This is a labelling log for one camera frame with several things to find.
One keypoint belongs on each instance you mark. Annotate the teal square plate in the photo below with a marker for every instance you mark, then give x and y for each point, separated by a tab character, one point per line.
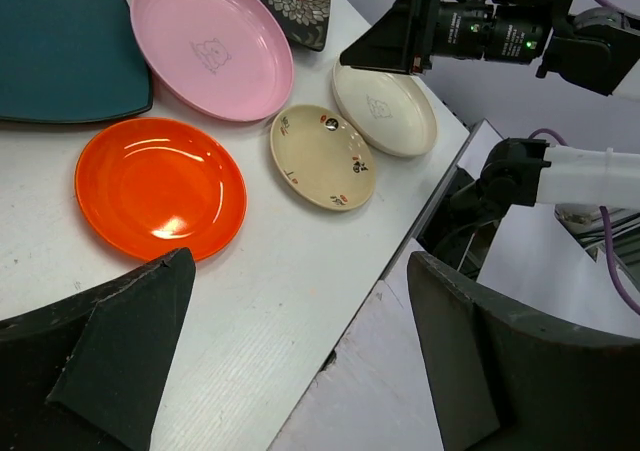
71	62

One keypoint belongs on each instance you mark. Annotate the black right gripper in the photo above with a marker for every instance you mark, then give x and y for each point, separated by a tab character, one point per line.
402	40

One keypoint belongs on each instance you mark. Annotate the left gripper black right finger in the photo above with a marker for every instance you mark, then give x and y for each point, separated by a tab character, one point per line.
505	376

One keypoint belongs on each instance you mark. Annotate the pink round plate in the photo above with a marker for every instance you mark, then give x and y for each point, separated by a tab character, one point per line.
228	59

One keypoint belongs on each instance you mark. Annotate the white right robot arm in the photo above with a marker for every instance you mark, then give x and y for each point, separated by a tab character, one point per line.
597	50

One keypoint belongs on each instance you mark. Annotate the orange round plate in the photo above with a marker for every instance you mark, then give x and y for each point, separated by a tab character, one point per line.
150	185

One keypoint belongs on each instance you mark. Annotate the white round plate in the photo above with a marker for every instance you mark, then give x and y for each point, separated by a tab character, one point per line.
390	111

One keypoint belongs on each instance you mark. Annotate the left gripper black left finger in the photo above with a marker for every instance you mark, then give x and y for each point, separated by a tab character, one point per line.
88	372

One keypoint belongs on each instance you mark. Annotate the beige patterned round plate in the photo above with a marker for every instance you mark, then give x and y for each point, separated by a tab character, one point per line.
322	157

